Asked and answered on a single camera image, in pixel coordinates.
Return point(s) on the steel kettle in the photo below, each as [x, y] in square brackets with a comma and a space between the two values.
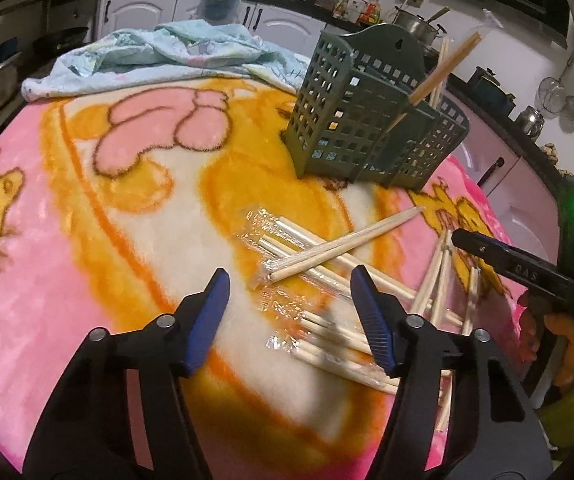
[529, 122]

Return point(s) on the pink printed blanket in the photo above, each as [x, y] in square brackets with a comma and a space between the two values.
[117, 210]

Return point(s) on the dark blue casserole pot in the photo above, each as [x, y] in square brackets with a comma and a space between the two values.
[492, 87]

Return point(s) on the large steel stockpot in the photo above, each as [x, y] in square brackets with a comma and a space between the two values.
[417, 25]

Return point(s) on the pile of ginger roots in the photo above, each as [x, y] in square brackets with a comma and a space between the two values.
[551, 152]

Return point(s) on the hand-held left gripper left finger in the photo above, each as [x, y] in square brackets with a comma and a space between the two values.
[207, 320]

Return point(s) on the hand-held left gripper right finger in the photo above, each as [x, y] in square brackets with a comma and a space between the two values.
[372, 320]

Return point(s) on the black wok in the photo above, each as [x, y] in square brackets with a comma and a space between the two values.
[62, 40]

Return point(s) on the pile of chopsticks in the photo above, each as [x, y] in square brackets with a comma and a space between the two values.
[317, 280]

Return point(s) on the row of condiment bottles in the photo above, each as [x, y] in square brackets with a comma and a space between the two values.
[359, 10]

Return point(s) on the black kitchen countertop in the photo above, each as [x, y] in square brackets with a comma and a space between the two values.
[317, 10]

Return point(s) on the metal shelf rack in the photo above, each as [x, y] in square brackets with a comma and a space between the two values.
[27, 0]

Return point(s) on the light blue printed cloth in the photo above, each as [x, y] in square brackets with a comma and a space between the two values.
[167, 55]

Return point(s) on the person's right hand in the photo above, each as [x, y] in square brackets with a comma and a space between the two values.
[567, 350]

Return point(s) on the green plastic utensil holder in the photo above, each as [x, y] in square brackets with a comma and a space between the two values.
[357, 110]

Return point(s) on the blue hanging bag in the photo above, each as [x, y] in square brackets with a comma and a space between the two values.
[217, 7]

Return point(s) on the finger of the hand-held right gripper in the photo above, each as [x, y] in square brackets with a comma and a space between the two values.
[512, 265]

